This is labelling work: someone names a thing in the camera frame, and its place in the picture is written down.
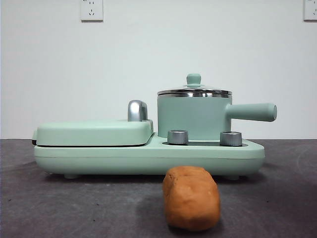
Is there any glass lid with mint knob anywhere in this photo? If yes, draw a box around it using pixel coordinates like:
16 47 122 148
157 73 233 96

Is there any brown potato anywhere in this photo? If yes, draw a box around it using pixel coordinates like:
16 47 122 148
162 166 221 233

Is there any silver control knob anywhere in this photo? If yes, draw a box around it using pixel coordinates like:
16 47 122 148
167 129 189 145
219 130 243 147

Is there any mint green breakfast machine base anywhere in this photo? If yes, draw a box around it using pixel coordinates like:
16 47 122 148
34 132 265 179

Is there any chrome latch handle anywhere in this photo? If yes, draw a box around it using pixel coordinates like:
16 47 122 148
127 99 150 122

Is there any mint green pot with handle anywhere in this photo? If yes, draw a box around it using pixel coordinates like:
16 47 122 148
157 90 278 141

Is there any white wall socket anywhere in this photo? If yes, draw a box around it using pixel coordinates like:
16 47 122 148
81 0 104 22
303 0 317 22

